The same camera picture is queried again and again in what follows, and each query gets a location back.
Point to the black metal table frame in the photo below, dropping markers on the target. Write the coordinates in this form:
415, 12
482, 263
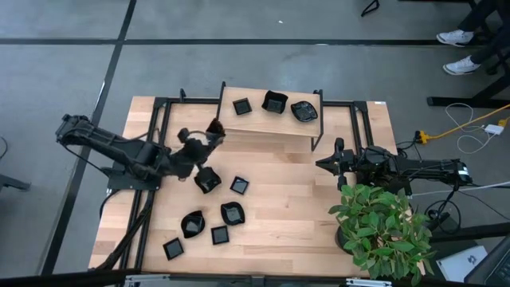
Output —
191, 100

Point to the black furniture foot bar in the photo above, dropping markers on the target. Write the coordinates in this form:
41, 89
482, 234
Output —
478, 231

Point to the black desk frame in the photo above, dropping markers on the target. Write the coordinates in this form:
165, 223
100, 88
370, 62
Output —
450, 101

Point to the black square mini plate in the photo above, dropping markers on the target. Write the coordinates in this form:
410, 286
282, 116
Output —
220, 235
242, 107
173, 249
239, 185

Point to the person's foot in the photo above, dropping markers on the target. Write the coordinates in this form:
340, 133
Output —
461, 67
454, 38

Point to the dark chair base leg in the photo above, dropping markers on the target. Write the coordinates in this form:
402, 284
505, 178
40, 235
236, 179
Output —
12, 182

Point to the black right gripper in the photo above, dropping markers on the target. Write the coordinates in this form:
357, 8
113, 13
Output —
344, 163

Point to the white power adapter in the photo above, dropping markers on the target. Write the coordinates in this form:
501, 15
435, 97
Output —
494, 129

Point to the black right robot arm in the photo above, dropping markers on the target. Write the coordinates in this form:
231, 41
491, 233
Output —
422, 167

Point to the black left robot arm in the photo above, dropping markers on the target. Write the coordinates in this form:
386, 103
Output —
103, 143

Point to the green leafy potted plant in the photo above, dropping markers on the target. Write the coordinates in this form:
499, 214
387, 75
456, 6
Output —
378, 231

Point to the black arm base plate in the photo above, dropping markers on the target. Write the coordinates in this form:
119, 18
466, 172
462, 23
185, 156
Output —
119, 184
400, 187

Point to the black rig beam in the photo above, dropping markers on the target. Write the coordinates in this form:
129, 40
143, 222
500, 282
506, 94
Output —
60, 279

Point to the silver metal bracket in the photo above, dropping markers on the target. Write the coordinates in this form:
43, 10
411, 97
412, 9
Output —
366, 282
147, 279

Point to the dark grey laptop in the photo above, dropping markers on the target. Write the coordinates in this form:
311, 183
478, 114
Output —
494, 267

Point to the white box with logo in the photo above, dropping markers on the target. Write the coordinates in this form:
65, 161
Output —
458, 265

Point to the person's leg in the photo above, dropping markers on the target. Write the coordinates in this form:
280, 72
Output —
480, 14
494, 44

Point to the white table label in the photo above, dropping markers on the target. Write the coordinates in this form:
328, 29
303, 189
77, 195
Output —
379, 103

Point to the wooden shelf with black legs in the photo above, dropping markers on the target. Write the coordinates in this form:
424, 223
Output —
275, 125

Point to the black rounded mini plate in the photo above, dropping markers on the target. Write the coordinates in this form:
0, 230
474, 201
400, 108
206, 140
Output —
233, 214

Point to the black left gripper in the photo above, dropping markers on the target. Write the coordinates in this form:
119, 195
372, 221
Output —
190, 157

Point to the black leaf-shaped mini plate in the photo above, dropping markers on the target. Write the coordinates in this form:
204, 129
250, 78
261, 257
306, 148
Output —
193, 225
304, 111

